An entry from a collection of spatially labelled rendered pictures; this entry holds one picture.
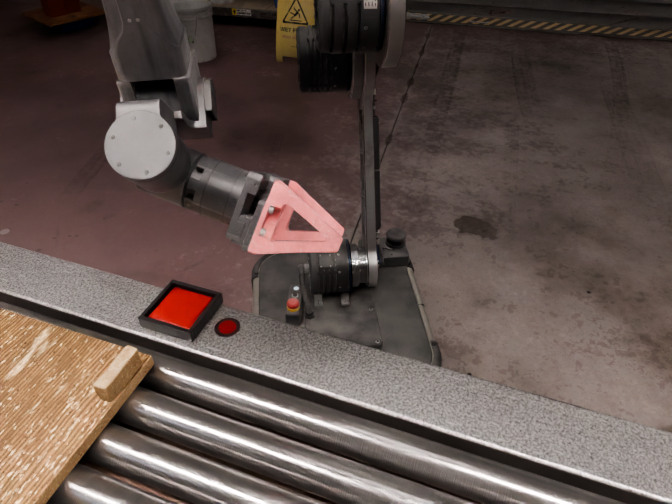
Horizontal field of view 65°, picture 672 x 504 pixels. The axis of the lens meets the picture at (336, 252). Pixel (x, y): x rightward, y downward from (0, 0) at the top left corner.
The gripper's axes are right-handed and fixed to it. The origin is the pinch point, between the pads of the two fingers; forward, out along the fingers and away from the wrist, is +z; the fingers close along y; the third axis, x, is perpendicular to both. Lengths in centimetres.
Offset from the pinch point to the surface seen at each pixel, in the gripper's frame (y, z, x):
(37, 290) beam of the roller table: -17.3, -34.6, -23.7
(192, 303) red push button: -13.9, -13.6, -16.3
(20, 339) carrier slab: -7.3, -29.8, -25.9
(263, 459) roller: 2.3, 1.7, -23.3
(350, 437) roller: 0.2, 9.3, -18.8
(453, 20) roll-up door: -427, 29, 165
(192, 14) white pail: -329, -145, 72
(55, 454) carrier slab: 4.7, -17.2, -29.3
